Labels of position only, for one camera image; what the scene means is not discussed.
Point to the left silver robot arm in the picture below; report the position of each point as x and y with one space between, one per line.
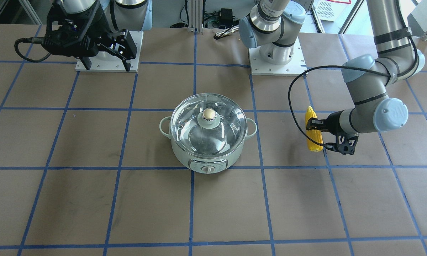
272 26

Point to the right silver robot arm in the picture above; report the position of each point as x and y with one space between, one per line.
133 15

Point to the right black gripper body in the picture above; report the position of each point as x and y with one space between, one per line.
100 40

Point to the black power adapter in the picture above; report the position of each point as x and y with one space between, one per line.
225 17

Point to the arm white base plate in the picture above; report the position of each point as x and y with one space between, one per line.
104 62
272 60

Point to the glass pot lid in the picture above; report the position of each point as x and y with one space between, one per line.
208 126

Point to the white perforated box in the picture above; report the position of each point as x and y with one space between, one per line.
330 10

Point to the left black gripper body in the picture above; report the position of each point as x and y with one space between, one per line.
333 120

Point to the aluminium frame post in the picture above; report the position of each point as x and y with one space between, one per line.
195 16

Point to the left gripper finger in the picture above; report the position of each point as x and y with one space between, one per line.
314 124

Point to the pale green electric pot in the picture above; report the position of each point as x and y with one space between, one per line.
201 165

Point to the metal connector plug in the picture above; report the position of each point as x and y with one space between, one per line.
226 32

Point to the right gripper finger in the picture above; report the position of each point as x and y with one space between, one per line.
127 64
86 63

